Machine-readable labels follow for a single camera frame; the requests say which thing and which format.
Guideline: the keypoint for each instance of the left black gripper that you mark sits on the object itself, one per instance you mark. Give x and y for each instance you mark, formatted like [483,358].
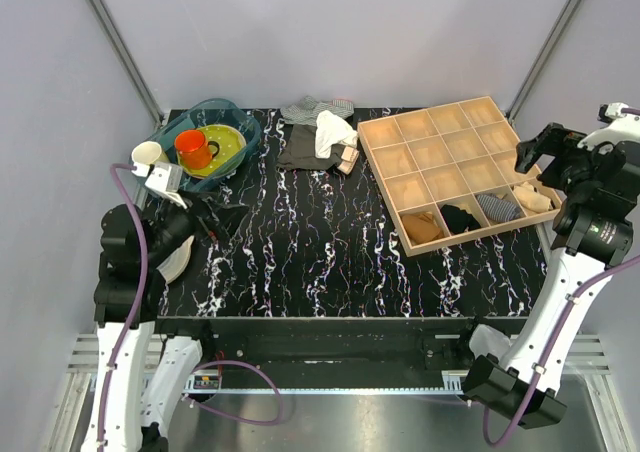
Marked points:
[224,219]

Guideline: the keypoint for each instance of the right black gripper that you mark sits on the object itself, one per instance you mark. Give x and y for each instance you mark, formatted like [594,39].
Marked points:
[555,140]

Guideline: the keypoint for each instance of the white underwear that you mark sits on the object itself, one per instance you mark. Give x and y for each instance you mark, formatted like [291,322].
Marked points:
[332,130]

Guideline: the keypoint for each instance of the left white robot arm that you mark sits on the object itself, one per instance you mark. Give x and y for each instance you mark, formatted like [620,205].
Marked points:
[143,253]

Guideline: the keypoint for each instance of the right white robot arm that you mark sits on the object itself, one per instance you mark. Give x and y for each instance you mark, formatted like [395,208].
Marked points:
[599,174]

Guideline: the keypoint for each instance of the rolled beige underwear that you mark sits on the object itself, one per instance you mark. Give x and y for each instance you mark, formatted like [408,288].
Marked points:
[531,199]

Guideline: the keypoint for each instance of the rolled striped underwear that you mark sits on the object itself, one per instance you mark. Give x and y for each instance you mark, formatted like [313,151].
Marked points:
[498,209]

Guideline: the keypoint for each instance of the dark grey underwear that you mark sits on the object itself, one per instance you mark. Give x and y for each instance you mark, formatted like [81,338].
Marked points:
[299,153]

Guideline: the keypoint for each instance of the rolled black underwear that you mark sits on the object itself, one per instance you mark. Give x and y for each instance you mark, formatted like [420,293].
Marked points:
[458,221]

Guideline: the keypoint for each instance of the striped grey underwear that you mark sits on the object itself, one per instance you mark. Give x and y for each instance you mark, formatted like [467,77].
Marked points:
[306,110]

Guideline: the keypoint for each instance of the rolled tan underwear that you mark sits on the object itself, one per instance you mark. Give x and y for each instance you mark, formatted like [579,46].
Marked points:
[422,227]

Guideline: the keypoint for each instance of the yellow-green dotted plate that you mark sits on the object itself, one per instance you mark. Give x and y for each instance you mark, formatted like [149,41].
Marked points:
[232,144]

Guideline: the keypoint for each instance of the orange mug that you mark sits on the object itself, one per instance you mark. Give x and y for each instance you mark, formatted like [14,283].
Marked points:
[194,149]

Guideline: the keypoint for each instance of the blue transparent plastic bin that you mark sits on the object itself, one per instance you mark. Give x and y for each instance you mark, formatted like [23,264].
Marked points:
[209,112]

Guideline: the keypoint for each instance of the cream stacked bowls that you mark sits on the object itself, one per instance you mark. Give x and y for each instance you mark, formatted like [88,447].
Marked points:
[176,263]

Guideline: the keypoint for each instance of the cream yellow mug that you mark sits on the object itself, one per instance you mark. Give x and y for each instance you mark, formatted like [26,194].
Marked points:
[149,153]

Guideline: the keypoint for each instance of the wooden compartment tray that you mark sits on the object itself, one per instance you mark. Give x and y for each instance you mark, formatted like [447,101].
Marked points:
[448,154]

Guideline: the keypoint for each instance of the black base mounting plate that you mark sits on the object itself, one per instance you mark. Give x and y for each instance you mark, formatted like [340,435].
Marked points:
[328,335]

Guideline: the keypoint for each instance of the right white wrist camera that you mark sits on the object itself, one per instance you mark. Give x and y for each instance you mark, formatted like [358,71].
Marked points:
[619,116]

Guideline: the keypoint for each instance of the right aluminium frame post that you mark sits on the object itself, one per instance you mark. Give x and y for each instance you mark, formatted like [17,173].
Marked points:
[556,33]

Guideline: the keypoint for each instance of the aluminium frame post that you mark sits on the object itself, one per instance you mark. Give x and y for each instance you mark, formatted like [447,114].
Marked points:
[126,59]
[556,33]

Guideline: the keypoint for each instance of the aluminium front rail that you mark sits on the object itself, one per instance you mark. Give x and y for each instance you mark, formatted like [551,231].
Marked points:
[586,355]

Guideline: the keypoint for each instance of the left aluminium frame post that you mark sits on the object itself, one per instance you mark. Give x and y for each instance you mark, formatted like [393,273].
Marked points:
[126,59]

